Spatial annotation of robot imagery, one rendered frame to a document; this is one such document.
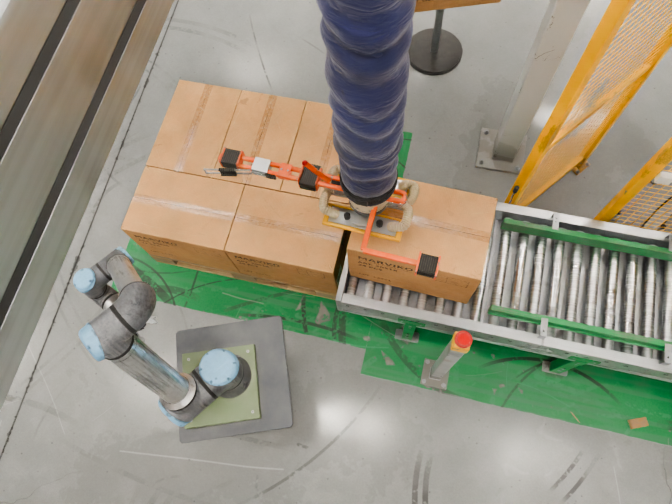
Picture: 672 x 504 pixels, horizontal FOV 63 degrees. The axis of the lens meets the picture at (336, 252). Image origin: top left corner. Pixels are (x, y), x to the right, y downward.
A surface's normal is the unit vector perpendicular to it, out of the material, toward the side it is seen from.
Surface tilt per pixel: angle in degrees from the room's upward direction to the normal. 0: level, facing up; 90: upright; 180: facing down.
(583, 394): 0
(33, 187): 90
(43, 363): 0
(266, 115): 0
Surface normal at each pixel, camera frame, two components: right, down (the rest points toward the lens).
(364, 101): -0.07, 0.88
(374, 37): 0.18, 0.80
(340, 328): -0.06, -0.34
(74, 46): 0.97, 0.20
